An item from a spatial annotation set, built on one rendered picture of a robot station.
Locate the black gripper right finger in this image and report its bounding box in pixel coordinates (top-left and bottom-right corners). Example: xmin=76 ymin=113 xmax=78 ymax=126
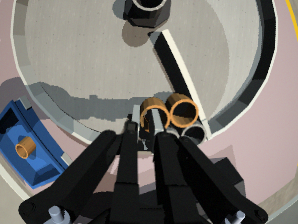
xmin=148 ymin=108 xmax=268 ymax=224

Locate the blue crate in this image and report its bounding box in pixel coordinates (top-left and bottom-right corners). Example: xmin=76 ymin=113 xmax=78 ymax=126
xmin=0 ymin=95 xmax=73 ymax=189

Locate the bronze bushing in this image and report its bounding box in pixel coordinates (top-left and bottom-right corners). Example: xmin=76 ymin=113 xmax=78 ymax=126
xmin=165 ymin=92 xmax=199 ymax=128
xmin=140 ymin=97 xmax=170 ymax=132
xmin=15 ymin=136 xmax=36 ymax=159

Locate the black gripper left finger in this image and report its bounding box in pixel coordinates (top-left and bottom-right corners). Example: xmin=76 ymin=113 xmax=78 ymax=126
xmin=18 ymin=105 xmax=140 ymax=224

